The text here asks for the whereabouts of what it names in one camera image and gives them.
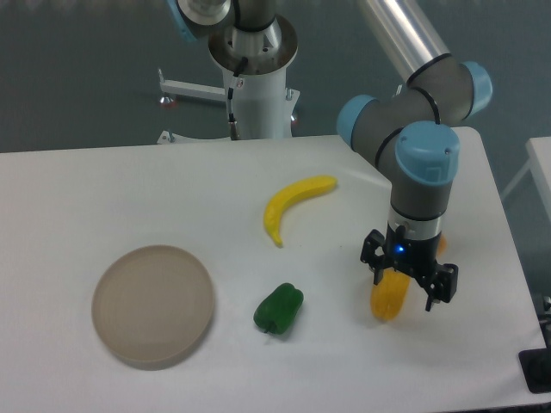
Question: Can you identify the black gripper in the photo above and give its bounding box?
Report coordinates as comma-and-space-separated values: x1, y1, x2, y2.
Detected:
360, 226, 459, 311

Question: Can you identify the green toy pepper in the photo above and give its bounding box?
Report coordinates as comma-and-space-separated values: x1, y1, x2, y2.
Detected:
253, 283, 304, 335

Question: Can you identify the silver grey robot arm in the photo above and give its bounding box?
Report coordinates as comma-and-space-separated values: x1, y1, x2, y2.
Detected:
168, 1, 492, 304

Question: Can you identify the yellow toy pepper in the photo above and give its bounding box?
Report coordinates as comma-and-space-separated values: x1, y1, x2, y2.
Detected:
370, 268, 411, 321

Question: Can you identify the orange toy bread slice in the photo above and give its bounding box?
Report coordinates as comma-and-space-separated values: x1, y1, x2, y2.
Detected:
436, 235, 448, 256

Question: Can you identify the yellow toy banana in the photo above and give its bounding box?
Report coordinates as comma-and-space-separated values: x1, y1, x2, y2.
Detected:
263, 175, 337, 248

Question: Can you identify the black box at table edge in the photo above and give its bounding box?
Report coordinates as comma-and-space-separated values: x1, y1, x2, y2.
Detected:
518, 348, 550, 394

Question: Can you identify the white side table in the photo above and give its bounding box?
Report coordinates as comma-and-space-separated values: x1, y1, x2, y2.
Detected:
500, 137, 550, 207

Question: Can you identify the beige round plate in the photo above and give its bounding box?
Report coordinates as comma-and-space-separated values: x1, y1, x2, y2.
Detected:
91, 245, 215, 371

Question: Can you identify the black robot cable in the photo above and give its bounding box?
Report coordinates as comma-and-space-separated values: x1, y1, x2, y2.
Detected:
226, 55, 250, 141

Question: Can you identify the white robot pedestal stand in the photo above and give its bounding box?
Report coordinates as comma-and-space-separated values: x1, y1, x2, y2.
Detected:
158, 15, 300, 140

